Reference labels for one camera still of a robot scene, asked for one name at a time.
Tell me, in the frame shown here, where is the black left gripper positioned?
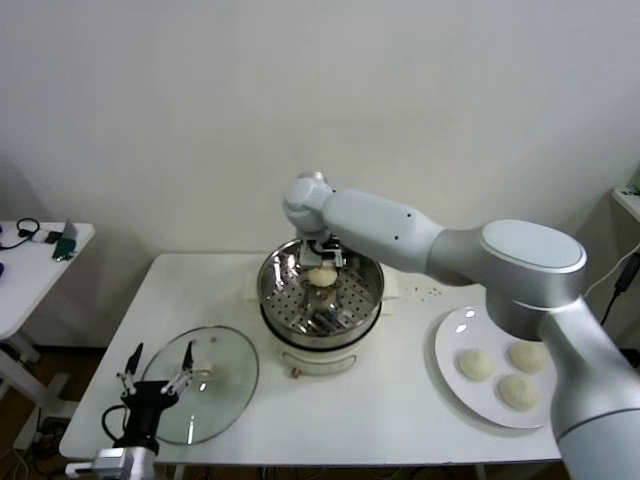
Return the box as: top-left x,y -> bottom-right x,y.
112,340 -> 197,454

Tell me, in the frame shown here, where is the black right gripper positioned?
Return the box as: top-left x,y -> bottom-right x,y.
300,239 -> 347,269

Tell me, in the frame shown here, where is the white steamed baozi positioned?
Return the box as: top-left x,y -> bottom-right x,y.
508,341 -> 549,374
495,373 -> 542,412
305,266 -> 339,289
458,348 -> 497,382

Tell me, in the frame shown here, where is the round glass pot lid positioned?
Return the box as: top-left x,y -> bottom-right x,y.
141,325 -> 260,446

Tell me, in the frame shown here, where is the perforated steel steamer basket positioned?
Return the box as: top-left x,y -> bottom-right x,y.
256,237 -> 385,346

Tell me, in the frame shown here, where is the white electric cooking pot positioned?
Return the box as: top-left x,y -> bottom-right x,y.
241,269 -> 400,380

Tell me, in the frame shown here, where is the white floor power strip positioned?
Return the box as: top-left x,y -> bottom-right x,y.
29,419 -> 69,451

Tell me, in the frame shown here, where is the white side table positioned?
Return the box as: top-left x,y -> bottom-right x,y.
0,222 -> 96,419

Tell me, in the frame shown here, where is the green tool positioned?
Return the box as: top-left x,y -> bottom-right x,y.
51,219 -> 79,264

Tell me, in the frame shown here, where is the large white plate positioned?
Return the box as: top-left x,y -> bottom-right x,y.
433,304 -> 564,430

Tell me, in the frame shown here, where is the white desk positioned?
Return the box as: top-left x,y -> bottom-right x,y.
610,185 -> 640,222

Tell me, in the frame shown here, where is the pale green desk item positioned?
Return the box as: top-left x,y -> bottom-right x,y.
619,168 -> 640,199

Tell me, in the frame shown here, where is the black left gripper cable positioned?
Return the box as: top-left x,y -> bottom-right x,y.
101,403 -> 134,444

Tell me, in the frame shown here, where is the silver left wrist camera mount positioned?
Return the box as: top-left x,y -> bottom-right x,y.
64,446 -> 157,480

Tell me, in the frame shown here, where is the white wall cable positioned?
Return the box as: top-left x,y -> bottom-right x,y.
583,247 -> 640,296

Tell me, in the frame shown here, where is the black power adapter cable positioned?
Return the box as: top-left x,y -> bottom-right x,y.
599,251 -> 640,326

